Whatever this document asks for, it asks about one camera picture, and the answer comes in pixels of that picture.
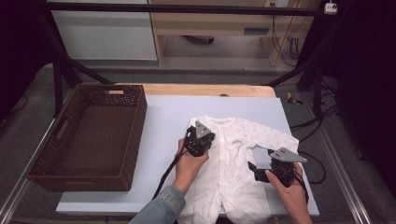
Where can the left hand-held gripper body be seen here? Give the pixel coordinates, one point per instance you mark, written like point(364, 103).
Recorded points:
point(200, 130)

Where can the brown woven basket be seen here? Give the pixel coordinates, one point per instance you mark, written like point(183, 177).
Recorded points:
point(93, 140)

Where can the black horizontal frame bar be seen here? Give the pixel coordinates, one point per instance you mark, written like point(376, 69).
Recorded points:
point(186, 8)

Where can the person's left hand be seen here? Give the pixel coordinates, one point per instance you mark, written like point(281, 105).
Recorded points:
point(186, 168)

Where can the black metal stand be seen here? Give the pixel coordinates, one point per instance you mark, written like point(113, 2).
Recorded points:
point(58, 81)
point(317, 87)

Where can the white baby romper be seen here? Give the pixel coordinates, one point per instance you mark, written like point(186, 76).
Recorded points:
point(230, 174)

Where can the small white device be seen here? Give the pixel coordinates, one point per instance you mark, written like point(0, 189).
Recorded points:
point(330, 8)

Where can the white cabinet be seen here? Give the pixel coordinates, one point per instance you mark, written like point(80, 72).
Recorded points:
point(102, 34)

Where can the yellow and black tape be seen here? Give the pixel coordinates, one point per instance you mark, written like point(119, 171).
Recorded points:
point(292, 99)

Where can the person's right hand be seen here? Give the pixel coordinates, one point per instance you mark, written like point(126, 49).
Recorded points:
point(291, 196)

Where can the aluminium rail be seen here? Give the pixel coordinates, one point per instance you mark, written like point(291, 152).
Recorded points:
point(12, 200)
point(358, 208)

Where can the black curtain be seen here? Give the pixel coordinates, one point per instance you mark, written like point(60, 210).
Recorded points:
point(367, 77)

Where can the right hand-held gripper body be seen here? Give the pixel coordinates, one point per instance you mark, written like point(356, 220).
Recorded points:
point(285, 154)

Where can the light wooden desk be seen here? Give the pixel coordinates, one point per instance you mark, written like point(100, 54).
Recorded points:
point(211, 23)

